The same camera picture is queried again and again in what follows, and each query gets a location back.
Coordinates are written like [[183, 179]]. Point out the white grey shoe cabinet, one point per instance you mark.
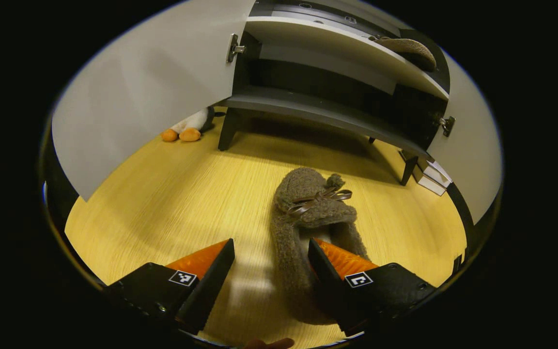
[[327, 48]]

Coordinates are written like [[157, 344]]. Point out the brown fluffy shoe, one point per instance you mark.
[[410, 48], [298, 194]]

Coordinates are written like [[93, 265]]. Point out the white picture box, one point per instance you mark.
[[436, 172]]

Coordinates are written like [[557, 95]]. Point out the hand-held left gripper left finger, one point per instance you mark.
[[211, 283]]

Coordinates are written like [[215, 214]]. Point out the plush penguin toy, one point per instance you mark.
[[189, 127]]

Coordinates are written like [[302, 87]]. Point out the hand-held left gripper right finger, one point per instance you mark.
[[330, 286]]

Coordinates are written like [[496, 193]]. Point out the plain white box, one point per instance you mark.
[[426, 186]]

